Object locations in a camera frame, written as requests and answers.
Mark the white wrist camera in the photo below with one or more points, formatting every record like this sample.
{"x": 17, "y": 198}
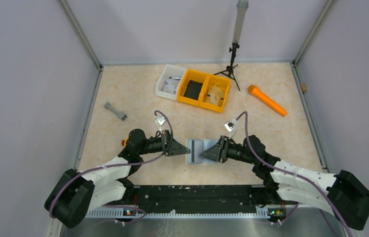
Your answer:
{"x": 160, "y": 121}
{"x": 231, "y": 127}

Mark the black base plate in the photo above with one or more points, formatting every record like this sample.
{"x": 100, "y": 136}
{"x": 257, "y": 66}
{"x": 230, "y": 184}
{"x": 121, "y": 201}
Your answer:
{"x": 200, "y": 199}

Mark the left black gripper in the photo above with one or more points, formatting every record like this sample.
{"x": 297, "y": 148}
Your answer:
{"x": 178, "y": 148}

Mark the black tripod with grey pole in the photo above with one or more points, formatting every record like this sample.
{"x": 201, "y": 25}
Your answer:
{"x": 242, "y": 7}

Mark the white plastic bin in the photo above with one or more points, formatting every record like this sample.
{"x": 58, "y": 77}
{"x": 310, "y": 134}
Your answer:
{"x": 169, "y": 70}

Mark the black pad in bin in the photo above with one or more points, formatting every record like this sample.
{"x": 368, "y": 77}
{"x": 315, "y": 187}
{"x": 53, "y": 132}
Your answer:
{"x": 193, "y": 90}

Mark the grey dumbbell-shaped part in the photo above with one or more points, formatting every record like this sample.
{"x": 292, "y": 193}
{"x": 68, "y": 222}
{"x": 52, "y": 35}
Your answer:
{"x": 121, "y": 115}

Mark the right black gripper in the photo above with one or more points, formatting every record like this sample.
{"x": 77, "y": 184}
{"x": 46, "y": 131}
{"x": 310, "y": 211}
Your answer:
{"x": 212, "y": 153}

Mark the beige parts in bin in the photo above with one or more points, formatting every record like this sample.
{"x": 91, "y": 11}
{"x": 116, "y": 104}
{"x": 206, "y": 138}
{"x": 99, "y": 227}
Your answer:
{"x": 215, "y": 96}

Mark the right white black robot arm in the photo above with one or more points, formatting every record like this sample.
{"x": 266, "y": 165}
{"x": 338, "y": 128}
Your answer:
{"x": 343, "y": 195}

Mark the beige card holder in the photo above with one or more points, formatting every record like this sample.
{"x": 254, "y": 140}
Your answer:
{"x": 196, "y": 147}

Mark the grey slotted cable duct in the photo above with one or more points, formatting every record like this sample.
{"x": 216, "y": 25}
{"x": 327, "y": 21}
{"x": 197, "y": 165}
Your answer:
{"x": 128, "y": 213}

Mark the yellow bin with black pad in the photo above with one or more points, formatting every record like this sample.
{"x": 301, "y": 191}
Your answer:
{"x": 196, "y": 76}

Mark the orange flashlight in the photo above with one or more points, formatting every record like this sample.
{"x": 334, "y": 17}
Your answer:
{"x": 256, "y": 92}

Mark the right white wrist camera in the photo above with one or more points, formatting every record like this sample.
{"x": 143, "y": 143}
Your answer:
{"x": 231, "y": 127}

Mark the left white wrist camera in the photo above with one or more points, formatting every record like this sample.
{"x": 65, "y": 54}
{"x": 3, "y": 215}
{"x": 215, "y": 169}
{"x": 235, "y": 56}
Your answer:
{"x": 160, "y": 121}

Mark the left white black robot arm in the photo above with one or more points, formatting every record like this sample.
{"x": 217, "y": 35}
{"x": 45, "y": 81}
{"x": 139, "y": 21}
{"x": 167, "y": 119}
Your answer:
{"x": 76, "y": 193}

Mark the yellow red toy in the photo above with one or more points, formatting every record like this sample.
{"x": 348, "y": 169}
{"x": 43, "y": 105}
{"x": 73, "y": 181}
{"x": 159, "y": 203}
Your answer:
{"x": 124, "y": 142}

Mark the yellow bin with beige parts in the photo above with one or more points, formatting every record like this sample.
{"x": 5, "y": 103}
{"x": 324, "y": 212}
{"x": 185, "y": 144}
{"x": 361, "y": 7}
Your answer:
{"x": 224, "y": 84}

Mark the papers in white bin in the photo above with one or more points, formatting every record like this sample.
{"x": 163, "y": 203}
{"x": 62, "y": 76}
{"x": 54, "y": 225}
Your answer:
{"x": 171, "y": 84}

